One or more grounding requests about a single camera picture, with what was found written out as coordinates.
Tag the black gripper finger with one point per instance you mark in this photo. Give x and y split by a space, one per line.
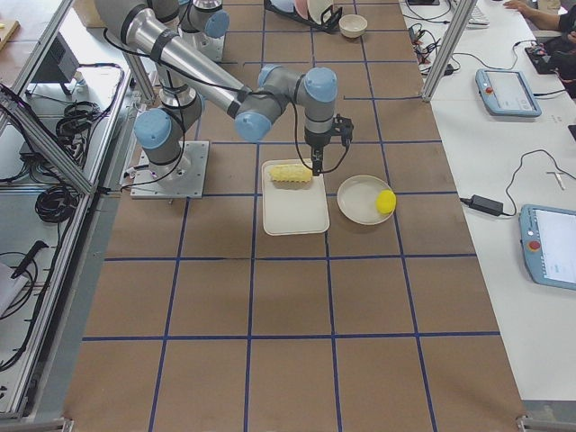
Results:
316 160

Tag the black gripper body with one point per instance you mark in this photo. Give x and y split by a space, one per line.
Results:
317 141

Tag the person's forearm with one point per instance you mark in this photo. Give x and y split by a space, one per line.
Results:
543 20

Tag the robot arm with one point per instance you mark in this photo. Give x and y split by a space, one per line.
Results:
160 30
198 16

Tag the beige shallow plate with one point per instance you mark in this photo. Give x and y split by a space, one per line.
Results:
356 198

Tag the black plate rack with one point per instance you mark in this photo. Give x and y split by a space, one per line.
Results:
327 22

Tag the beige plate in rack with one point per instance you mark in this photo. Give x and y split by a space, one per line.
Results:
320 11

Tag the pink plate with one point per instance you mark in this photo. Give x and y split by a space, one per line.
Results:
301 8

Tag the white rectangular tray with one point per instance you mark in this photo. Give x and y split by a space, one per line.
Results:
293 208

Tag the yellow lemon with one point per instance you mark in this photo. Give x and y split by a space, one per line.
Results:
386 201

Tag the beige bowl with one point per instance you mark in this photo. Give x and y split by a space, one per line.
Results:
352 26

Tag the black laptop power brick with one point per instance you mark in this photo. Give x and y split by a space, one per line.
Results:
486 205

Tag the blue teach pendant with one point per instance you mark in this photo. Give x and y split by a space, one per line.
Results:
506 93
548 245

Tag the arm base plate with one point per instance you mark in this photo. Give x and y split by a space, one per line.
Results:
212 48
180 179

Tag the aluminium frame post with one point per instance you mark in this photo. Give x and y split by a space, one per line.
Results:
450 39

